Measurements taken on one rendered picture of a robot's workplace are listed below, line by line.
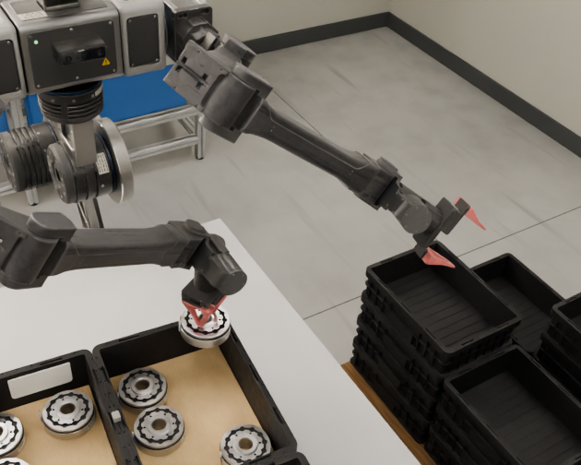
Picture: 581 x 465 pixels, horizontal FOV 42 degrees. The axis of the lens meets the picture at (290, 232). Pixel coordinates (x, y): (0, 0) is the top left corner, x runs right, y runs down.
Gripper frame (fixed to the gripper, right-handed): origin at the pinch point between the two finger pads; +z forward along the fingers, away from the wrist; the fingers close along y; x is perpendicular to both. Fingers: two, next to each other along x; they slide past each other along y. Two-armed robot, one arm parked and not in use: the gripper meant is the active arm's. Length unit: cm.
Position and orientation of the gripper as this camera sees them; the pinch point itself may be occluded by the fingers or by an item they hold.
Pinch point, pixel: (206, 315)
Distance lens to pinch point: 157.1
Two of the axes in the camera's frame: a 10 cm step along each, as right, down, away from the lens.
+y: 4.5, -5.2, 7.3
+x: -8.9, -3.6, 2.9
